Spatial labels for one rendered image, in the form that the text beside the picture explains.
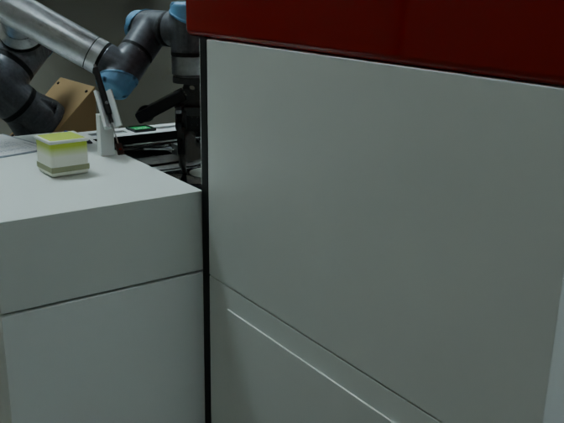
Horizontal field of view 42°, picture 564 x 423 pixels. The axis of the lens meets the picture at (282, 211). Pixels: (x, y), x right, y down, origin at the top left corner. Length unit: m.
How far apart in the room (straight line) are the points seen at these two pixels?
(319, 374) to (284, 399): 0.11
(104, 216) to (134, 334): 0.22
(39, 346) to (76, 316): 0.07
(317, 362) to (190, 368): 0.37
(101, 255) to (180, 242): 0.14
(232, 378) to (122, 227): 0.32
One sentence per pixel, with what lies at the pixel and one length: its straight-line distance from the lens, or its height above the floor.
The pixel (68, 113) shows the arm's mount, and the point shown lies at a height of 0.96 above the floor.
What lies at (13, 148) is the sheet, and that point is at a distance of 1.65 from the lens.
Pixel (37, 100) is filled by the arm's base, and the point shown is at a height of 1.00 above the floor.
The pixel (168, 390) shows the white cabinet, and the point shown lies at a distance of 1.39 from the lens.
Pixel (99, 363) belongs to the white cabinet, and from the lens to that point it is 1.30.
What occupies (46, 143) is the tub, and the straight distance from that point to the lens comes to 1.39.
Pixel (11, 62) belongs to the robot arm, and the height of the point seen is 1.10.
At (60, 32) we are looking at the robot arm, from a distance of 1.62.
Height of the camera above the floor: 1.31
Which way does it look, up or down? 17 degrees down
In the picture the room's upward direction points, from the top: 1 degrees clockwise
